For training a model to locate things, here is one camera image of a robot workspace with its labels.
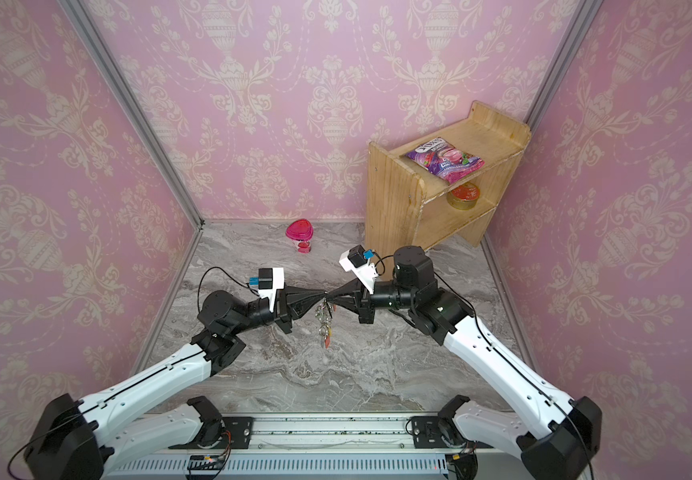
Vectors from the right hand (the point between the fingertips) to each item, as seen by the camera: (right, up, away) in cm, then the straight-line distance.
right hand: (331, 297), depth 63 cm
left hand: (-2, 0, -2) cm, 3 cm away
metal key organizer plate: (-2, -4, +3) cm, 5 cm away
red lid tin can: (+40, +26, +31) cm, 57 cm away
